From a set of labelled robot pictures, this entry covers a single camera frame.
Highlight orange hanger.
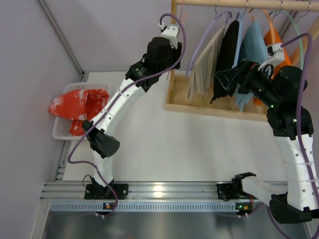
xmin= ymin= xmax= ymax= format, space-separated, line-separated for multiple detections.
xmin=248 ymin=8 xmax=277 ymax=46

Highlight black trousers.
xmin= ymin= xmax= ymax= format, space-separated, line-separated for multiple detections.
xmin=210 ymin=20 xmax=239 ymax=104

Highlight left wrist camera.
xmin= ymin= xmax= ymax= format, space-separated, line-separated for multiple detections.
xmin=159 ymin=23 xmax=179 ymax=49

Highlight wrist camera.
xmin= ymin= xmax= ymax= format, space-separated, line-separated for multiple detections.
xmin=258 ymin=43 xmax=285 ymax=71
xmin=159 ymin=23 xmax=179 ymax=49

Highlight grey slotted cable duct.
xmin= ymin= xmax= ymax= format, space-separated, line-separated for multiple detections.
xmin=50 ymin=201 xmax=239 ymax=213

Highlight purple hanger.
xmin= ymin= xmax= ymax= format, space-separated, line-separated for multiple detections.
xmin=180 ymin=0 xmax=232 ymax=77

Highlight aluminium mounting rail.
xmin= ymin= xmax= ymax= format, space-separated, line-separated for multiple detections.
xmin=39 ymin=180 xmax=287 ymax=200

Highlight pink wire hanger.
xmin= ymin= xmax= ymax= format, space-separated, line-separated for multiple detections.
xmin=170 ymin=0 xmax=187 ymax=80

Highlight light blue trousers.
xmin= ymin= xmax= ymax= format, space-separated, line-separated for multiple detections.
xmin=233 ymin=21 xmax=267 ymax=112

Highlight blue hanger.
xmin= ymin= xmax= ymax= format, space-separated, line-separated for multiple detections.
xmin=232 ymin=11 xmax=244 ymax=68

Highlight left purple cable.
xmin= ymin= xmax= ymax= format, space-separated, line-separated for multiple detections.
xmin=67 ymin=13 xmax=187 ymax=218

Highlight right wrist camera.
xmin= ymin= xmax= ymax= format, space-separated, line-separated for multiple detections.
xmin=258 ymin=43 xmax=285 ymax=71

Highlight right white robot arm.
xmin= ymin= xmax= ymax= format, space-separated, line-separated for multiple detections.
xmin=215 ymin=60 xmax=319 ymax=224

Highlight wooden clothes rack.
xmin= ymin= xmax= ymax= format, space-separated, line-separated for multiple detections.
xmin=164 ymin=0 xmax=319 ymax=121

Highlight aluminium corner frame post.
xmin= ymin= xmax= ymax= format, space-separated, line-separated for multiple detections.
xmin=35 ymin=0 xmax=85 ymax=81

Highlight red white patterned trousers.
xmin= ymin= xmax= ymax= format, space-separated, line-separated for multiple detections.
xmin=49 ymin=89 xmax=109 ymax=136

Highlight orange trousers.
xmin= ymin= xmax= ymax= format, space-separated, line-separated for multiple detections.
xmin=253 ymin=28 xmax=292 ymax=106

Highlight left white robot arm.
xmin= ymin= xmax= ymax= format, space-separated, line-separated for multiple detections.
xmin=82 ymin=37 xmax=185 ymax=199

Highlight white plastic basket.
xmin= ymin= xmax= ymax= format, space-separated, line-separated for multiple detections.
xmin=52 ymin=82 xmax=112 ymax=140

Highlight green hanger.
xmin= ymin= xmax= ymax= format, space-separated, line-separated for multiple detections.
xmin=269 ymin=11 xmax=304 ymax=76

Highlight beige trousers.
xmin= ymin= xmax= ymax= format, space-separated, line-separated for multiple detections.
xmin=186 ymin=26 xmax=225 ymax=103

